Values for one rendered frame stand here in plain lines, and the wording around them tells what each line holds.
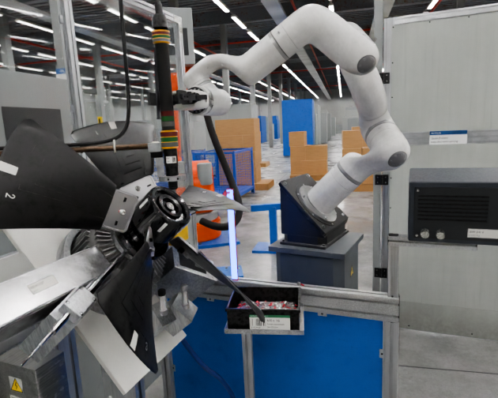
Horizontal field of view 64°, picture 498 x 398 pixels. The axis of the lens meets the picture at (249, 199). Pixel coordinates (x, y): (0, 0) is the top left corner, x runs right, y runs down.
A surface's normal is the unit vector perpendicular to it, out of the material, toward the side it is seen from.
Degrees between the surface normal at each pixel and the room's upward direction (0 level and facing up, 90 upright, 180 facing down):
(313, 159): 90
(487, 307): 90
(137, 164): 43
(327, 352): 90
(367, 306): 90
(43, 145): 72
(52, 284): 50
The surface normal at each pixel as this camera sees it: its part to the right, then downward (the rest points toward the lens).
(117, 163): 0.05, -0.53
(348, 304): -0.37, 0.18
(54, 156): 0.69, -0.15
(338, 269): 0.29, 0.15
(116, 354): 0.68, -0.61
